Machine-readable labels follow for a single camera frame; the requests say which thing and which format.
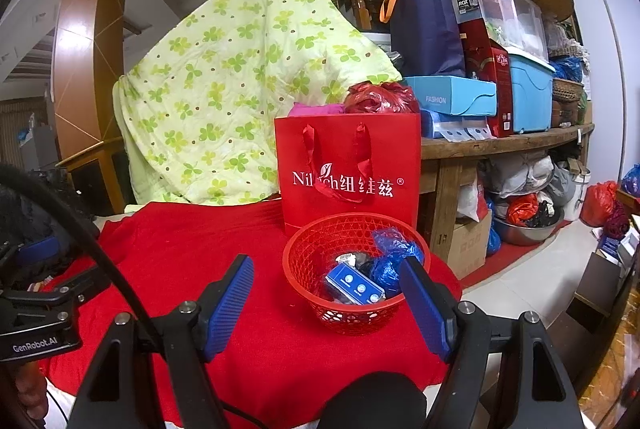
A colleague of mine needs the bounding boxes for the light blue storage bin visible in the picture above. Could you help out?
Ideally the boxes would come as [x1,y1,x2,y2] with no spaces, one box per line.
[507,46,557,133]

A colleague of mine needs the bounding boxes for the metal basin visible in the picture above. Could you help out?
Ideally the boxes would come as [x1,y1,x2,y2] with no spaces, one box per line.
[492,206,566,246]

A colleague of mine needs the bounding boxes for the small red plastic bag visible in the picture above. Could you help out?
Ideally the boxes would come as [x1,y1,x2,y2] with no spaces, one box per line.
[506,194,540,226]

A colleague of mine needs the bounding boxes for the blue white packet box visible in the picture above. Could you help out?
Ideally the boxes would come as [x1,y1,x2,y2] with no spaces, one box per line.
[420,109,493,142]

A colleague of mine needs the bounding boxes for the small blue white carton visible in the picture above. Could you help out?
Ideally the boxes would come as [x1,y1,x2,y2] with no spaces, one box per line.
[324,261,386,306]

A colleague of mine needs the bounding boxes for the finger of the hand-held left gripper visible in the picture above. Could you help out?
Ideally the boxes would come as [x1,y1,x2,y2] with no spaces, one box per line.
[12,265,112,310]
[0,235,65,280]

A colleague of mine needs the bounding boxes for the large clear storage box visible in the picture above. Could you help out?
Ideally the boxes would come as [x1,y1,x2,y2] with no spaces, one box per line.
[472,0,548,60]

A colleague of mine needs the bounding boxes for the dark clear plastic wrapper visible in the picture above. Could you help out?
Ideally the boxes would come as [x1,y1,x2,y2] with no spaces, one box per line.
[357,259,381,282]

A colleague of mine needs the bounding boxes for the thin black cable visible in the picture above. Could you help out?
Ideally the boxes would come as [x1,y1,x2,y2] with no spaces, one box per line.
[220,401,281,429]

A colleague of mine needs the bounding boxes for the pink plastic bag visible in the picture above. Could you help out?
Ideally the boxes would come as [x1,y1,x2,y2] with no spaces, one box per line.
[287,101,346,118]

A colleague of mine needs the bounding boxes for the blue plastic bag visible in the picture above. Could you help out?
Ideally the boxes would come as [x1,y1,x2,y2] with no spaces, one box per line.
[621,164,640,196]
[547,56,583,83]

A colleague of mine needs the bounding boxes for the wicker basket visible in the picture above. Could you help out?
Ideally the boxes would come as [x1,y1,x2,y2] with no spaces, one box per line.
[551,78,586,102]

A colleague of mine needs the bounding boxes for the brown cardboard box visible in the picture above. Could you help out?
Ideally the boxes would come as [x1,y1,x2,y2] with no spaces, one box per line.
[439,209,493,281]

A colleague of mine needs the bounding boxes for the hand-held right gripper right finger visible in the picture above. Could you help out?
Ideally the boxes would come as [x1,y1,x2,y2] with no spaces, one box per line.
[398,256,586,429]

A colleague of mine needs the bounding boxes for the red mesh plastic basket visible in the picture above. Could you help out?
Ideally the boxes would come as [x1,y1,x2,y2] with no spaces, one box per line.
[282,214,432,336]

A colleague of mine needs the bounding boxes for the tall red carton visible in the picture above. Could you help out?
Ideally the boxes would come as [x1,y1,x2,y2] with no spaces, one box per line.
[459,16,514,138]

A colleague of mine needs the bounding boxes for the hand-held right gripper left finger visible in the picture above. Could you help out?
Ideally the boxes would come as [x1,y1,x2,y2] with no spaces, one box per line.
[66,254,256,429]

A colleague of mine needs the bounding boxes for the green clover print quilt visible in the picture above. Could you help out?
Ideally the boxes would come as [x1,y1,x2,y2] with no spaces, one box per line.
[112,0,403,207]

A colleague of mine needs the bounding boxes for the red floor mat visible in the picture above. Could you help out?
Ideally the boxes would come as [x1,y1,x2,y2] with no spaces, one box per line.
[460,219,573,282]

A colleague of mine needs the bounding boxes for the light blue cardboard box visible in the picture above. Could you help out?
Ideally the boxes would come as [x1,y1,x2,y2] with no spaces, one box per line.
[402,75,498,117]

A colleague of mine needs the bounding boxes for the open cardboard box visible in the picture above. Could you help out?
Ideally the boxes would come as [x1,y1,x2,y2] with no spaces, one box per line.
[567,251,631,335]

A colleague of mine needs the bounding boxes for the thick black cable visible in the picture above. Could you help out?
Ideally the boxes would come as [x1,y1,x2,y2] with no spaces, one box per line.
[0,164,161,345]

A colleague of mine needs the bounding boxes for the blue plastic wrapper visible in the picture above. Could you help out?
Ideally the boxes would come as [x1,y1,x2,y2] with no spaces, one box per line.
[370,228,426,297]

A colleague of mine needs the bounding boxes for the red paper gift bag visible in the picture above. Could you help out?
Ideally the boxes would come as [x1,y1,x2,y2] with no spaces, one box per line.
[274,111,422,237]

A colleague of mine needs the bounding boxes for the red blanket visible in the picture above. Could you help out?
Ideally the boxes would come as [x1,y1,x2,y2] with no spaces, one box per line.
[40,199,463,429]

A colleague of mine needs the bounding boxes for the large red plastic bag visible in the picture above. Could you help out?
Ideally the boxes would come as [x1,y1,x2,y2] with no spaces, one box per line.
[580,181,618,228]

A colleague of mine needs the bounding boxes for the white bucket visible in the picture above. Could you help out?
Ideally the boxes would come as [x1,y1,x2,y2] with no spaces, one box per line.
[567,166,592,222]

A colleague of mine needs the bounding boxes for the navy tote bag orange handles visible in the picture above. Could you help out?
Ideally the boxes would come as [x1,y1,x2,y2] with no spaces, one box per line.
[380,0,467,78]

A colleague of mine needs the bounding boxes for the small clear lidded box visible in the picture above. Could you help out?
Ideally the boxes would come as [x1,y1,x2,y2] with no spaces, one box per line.
[449,0,483,22]

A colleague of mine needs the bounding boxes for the wooden bench shelf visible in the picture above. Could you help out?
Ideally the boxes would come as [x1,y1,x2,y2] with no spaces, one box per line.
[420,123,596,267]

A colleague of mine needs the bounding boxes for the person's left forearm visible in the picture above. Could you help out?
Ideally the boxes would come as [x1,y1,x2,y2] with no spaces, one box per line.
[0,364,51,429]

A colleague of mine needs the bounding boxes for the white plastic bags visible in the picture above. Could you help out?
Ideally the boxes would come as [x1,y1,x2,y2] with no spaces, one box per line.
[487,154,555,197]

